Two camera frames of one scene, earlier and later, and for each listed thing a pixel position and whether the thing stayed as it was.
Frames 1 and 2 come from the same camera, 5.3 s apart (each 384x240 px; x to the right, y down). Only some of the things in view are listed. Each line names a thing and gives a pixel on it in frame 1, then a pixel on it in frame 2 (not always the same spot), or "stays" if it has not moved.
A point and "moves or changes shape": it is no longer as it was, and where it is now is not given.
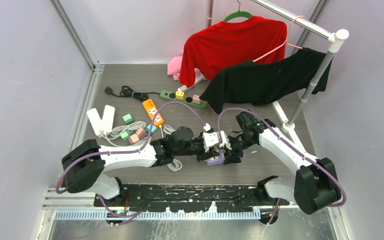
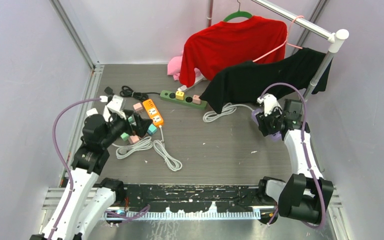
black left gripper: [204, 156] -> [141, 124]
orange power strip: [151, 110] stays
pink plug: [133, 139] stays
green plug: [125, 135] stays
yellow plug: [180, 95] stays
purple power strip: [219, 159] moves or changes shape
